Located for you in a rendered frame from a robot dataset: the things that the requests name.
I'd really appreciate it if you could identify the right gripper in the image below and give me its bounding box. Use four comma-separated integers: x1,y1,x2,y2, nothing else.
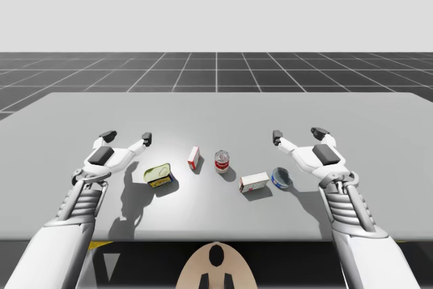
272,127,348,179

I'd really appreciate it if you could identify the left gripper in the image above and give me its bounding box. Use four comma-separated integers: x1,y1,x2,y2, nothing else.
83,130,153,174

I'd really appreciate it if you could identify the blue flat can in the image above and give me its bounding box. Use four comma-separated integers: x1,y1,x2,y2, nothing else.
271,166,293,190

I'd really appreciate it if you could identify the green and blue rectangular can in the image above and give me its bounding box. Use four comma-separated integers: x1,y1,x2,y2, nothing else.
143,162,176,190

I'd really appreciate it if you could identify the red and white can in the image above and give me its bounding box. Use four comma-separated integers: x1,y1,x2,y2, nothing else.
214,150,230,175

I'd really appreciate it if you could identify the tan robot part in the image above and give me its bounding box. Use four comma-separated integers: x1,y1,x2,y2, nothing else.
176,240,258,289

